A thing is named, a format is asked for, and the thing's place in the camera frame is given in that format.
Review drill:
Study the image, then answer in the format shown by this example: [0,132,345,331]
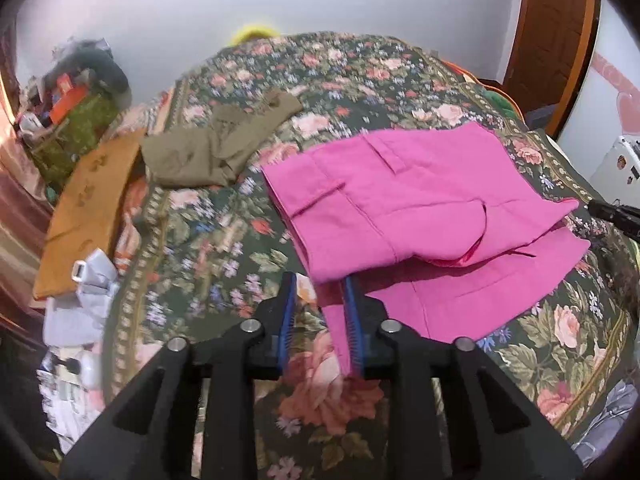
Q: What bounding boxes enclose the floral blanket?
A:
[100,31,632,480]

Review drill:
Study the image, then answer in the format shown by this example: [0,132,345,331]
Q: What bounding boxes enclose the pink curtain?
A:
[0,25,57,346]

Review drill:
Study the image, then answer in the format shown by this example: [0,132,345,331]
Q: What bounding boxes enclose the yellow curved tube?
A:
[231,22,282,45]

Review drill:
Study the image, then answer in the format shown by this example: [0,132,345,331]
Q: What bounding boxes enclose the olive green pants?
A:
[140,90,304,189]

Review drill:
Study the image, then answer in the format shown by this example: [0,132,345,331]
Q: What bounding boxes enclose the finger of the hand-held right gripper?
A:
[587,199,640,242]

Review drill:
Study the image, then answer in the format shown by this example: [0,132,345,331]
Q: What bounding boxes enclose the orange box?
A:
[49,85,90,123]

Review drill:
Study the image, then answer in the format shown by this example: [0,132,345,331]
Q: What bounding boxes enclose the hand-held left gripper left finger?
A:
[59,271,301,480]

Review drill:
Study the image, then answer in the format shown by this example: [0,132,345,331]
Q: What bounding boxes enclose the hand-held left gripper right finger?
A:
[341,275,586,480]

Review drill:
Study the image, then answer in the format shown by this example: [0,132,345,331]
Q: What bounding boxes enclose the grey plush pillow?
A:
[55,40,133,106]

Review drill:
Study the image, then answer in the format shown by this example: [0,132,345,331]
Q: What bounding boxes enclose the brown cardboard sheet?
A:
[32,130,147,302]

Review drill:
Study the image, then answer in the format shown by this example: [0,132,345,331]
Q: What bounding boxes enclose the grey patterned cloth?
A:
[569,379,633,457]

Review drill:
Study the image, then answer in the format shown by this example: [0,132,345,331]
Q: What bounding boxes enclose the white grey cloth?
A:
[42,249,121,347]

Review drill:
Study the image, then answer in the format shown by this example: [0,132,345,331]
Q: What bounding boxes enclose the white plastic device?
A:
[589,135,640,197]

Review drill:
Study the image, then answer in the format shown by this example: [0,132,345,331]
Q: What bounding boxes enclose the white wardrobe sliding door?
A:
[554,0,640,163]

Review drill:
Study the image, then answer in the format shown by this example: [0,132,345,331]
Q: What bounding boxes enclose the pink pants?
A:
[261,122,592,376]

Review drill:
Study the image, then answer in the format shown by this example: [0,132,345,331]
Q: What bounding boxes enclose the white clutter pile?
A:
[36,344,107,453]

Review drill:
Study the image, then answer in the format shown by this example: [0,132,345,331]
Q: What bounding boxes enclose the wooden door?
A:
[501,0,602,133]

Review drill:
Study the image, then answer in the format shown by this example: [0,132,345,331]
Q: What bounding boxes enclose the green patterned box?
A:
[31,91,121,196]

